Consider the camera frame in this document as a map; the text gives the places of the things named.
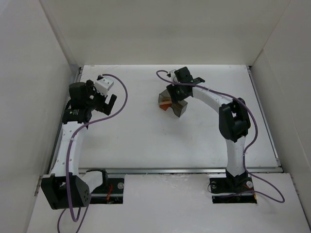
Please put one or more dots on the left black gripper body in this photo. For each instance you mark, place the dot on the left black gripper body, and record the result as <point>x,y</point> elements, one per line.
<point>103,104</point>

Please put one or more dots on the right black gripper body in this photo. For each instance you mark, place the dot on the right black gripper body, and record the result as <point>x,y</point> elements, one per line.
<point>175,93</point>

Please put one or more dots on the smoky transparent plastic bin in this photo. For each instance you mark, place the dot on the smoky transparent plastic bin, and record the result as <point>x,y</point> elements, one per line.
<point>178,108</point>

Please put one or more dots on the orange triangular wood block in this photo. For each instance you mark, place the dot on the orange triangular wood block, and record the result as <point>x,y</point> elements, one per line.
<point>163,105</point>

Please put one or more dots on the long light wood block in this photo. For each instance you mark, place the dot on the long light wood block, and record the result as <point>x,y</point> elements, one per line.
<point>166,101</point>

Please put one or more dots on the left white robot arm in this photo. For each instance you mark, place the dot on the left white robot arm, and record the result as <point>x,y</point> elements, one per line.
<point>64,187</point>

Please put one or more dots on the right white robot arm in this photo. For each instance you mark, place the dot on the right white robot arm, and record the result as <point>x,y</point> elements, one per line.
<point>233,123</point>

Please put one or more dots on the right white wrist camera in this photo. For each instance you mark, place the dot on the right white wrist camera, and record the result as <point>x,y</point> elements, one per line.
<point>171,74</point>

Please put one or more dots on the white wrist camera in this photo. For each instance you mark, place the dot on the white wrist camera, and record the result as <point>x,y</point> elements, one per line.
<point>103,84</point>
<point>171,74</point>

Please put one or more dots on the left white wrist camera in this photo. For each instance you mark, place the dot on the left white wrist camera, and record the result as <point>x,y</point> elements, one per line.
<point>103,84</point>

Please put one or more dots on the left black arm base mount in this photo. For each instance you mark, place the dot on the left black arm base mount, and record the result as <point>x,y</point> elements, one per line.
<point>109,192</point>

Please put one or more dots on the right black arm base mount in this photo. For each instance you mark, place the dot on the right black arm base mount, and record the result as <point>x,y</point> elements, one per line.
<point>224,192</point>

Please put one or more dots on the aluminium front rail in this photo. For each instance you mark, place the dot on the aluminium front rail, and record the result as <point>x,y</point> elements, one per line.
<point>187,170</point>

